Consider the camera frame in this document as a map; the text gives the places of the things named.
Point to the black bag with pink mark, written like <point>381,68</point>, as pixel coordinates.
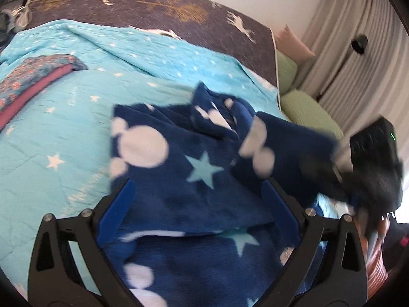
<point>399,239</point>

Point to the light blue star blanket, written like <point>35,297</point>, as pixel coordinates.
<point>64,118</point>

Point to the orange striped cloth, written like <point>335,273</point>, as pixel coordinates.
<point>375,262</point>

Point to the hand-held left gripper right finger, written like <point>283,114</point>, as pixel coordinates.
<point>277,203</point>

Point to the grey curtain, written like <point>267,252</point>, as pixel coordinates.
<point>351,83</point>

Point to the navy fleece garment with stars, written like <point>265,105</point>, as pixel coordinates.
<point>179,204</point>

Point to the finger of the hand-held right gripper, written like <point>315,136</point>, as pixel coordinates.
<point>319,171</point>

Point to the dark brown deer print mattress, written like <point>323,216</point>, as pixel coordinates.
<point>143,6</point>

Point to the pile of grey clothes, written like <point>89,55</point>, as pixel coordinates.
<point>16,16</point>

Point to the folded floral cloth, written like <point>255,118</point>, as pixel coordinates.
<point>28,76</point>

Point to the black curtain holder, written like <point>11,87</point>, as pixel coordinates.
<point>359,43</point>

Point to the pink pillow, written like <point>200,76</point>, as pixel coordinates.
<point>292,43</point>

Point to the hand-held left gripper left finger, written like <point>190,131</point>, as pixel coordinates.
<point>117,206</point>

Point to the green pillow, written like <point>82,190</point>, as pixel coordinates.
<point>286,70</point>
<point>306,112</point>

